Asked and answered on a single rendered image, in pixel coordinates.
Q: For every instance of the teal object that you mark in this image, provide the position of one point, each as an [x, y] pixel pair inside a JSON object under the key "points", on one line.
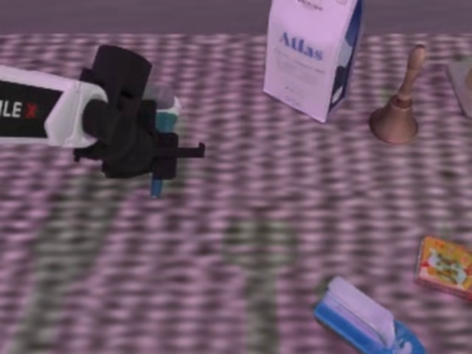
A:
{"points": [[167, 112]]}

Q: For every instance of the grey box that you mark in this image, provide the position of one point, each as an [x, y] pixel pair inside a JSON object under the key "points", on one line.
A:
{"points": [[462, 88]]}

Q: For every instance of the brown wooden hand bell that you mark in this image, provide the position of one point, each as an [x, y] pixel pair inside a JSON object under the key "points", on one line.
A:
{"points": [[396, 119]]}

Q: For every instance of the white Atlas paper bag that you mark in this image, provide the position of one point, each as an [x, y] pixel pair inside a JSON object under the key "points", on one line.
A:
{"points": [[302, 62]]}

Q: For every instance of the orange printed cardboard box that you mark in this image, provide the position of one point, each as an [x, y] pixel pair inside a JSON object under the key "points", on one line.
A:
{"points": [[444, 267]]}

